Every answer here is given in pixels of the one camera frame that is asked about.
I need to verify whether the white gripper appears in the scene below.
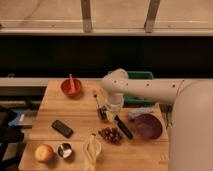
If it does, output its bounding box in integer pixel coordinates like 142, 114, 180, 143
97, 93, 124, 122

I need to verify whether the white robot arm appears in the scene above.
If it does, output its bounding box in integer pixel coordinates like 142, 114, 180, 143
101, 69, 213, 171

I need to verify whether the crumpled grey cloth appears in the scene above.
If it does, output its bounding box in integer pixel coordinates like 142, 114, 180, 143
128, 107, 154, 121

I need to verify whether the green plastic bin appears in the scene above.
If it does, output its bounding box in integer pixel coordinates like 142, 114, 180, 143
124, 71, 155, 107

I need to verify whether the bunch of dark grapes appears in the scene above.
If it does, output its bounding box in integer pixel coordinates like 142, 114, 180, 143
98, 127, 123, 144

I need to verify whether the left window frame post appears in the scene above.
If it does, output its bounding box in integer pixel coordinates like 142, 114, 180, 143
81, 0, 92, 33

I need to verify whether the small metal cup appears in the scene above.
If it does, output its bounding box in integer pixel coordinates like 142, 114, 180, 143
58, 143, 73, 159

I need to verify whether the black bag with blue item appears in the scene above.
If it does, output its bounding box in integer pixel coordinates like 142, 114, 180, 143
0, 105, 26, 171

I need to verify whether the right window frame post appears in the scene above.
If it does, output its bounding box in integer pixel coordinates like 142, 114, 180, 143
144, 0, 161, 33

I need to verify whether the red bowl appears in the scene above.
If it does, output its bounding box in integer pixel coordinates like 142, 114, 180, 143
61, 79, 82, 97

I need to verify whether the orange carrot stick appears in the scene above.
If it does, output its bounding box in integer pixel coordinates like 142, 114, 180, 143
69, 74, 76, 94

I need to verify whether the black handled brush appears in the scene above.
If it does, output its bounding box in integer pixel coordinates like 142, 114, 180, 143
115, 115, 133, 139

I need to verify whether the metal fork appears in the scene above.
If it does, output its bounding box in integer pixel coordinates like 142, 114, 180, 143
92, 90, 100, 111

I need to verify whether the window frame post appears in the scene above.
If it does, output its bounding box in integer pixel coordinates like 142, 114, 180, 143
81, 0, 92, 33
144, 0, 161, 33

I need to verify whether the banana in glass bowl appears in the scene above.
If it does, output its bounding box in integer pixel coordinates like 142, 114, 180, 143
82, 134, 101, 171

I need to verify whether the red yellow apple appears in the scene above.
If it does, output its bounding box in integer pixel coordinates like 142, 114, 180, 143
35, 144, 54, 163

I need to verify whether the black rectangular remote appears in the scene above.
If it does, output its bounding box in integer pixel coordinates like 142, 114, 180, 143
51, 120, 73, 138

